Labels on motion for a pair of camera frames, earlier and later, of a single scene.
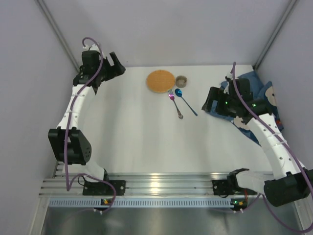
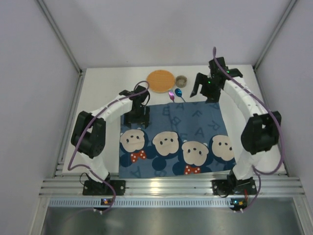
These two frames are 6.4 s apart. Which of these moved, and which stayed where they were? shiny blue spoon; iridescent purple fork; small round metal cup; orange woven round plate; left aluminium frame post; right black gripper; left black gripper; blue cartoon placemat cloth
Moved: left black gripper; right black gripper; blue cartoon placemat cloth
Stayed: orange woven round plate; left aluminium frame post; small round metal cup; shiny blue spoon; iridescent purple fork
